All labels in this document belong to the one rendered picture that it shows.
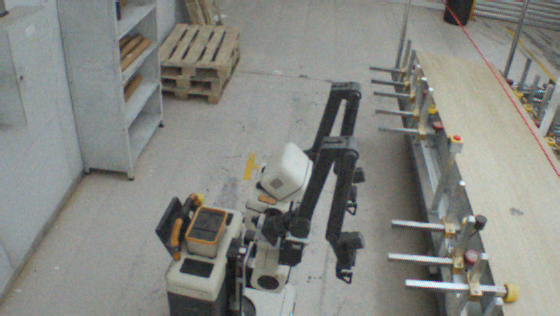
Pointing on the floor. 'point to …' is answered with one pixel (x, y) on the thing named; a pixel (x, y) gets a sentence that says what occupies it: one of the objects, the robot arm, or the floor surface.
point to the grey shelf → (76, 18)
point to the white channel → (550, 109)
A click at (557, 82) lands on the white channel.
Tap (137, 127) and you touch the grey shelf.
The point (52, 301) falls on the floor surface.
